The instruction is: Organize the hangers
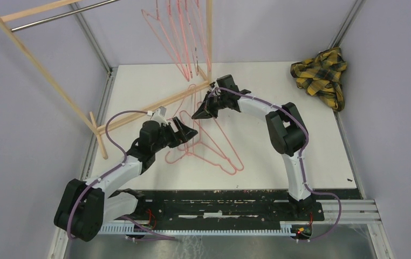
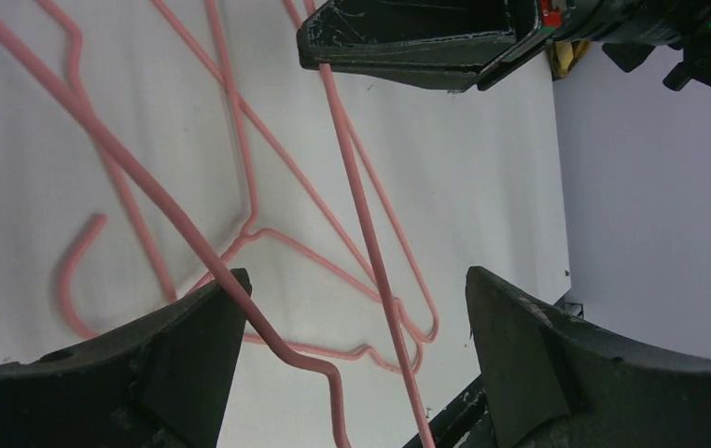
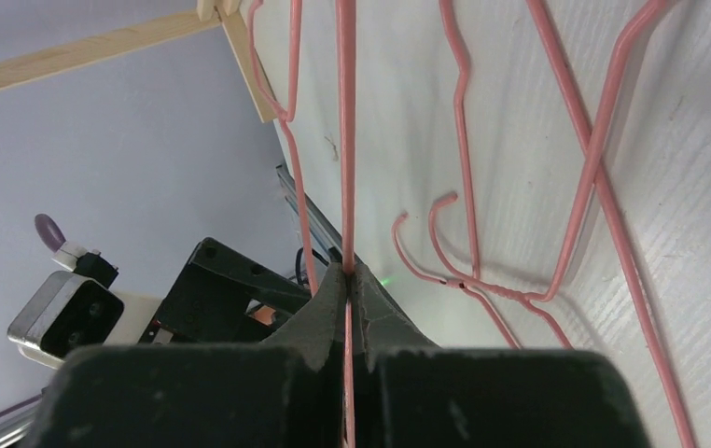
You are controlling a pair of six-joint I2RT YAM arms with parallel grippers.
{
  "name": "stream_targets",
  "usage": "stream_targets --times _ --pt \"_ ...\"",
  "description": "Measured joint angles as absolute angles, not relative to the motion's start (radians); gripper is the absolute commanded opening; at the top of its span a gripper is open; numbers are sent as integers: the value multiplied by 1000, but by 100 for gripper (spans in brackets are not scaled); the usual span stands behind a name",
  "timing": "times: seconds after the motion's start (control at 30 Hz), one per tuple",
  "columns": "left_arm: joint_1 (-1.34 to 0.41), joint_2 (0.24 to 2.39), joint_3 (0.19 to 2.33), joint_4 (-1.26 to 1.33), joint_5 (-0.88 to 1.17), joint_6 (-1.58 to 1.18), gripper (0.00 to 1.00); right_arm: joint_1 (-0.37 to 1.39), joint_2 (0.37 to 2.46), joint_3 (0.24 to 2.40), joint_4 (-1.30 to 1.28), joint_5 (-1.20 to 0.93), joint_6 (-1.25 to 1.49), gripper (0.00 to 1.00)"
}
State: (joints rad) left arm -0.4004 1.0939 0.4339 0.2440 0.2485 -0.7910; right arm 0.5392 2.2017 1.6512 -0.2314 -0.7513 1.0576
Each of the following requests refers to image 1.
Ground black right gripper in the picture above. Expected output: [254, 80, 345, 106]
[193, 91, 228, 120]

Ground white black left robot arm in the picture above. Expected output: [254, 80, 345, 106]
[53, 117, 198, 242]

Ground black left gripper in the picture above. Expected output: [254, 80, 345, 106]
[152, 117, 198, 153]

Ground pink wire hanger with hook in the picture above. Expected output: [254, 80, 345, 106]
[164, 144, 207, 165]

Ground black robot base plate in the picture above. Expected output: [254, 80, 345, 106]
[128, 189, 361, 230]

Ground white slotted cable duct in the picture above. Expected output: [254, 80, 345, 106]
[98, 221, 300, 237]

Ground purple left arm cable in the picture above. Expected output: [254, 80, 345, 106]
[66, 110, 180, 244]

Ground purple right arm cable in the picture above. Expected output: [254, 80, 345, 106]
[207, 86, 342, 244]

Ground pink wire hanger pile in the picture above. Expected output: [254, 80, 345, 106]
[174, 119, 244, 176]

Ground metal rack rod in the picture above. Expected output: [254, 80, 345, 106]
[10, 0, 119, 32]

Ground yellow plaid shirt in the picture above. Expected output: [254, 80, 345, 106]
[290, 47, 347, 112]

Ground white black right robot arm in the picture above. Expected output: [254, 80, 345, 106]
[192, 74, 316, 220]

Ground wooden clothes rack frame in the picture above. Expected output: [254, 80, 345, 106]
[0, 1, 212, 159]

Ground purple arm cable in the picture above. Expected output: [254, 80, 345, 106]
[207, 86, 342, 244]
[66, 110, 180, 244]

